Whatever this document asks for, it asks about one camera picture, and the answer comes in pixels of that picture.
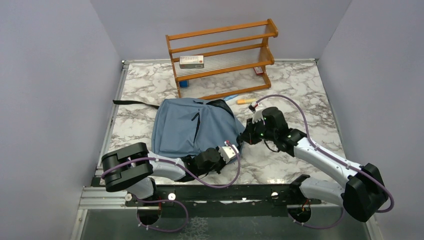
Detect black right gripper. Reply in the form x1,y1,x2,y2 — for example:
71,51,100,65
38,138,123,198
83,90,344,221
239,115,277,145

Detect blue student backpack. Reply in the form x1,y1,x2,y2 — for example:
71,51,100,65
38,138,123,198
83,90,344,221
112,97,247,159

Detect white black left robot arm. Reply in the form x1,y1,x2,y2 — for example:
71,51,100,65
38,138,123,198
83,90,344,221
101,141,240,206

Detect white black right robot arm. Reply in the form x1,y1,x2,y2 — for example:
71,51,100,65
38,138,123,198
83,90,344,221
239,103,390,222

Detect orange highlighter pen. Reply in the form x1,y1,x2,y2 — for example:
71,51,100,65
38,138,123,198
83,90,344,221
236,98,256,105

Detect blue pen on table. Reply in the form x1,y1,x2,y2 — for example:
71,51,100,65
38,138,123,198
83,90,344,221
223,94,238,101

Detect small red card box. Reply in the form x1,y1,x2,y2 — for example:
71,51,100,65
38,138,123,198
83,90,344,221
253,66,264,75

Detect blue small object under shelf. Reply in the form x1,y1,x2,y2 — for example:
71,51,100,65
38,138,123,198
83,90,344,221
178,80,189,88

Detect orange wooden shelf rack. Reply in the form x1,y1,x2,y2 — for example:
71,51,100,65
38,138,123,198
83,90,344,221
166,18,279,100

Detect white grey box on shelf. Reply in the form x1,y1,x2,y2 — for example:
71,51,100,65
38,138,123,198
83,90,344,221
179,55,205,69

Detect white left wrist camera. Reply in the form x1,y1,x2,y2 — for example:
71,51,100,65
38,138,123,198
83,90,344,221
218,141,240,164

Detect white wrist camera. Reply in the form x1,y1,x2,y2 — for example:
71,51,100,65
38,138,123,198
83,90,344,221
249,101,266,124
218,141,240,164

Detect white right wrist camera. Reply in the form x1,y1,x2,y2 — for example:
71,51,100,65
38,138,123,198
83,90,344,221
249,101,266,124

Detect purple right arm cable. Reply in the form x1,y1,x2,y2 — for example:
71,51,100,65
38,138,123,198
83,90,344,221
256,94,396,230

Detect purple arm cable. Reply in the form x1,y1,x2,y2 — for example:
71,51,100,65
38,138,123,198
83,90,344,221
99,141,242,233
256,94,396,230

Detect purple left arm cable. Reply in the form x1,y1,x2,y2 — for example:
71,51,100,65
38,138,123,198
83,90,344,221
99,141,242,233

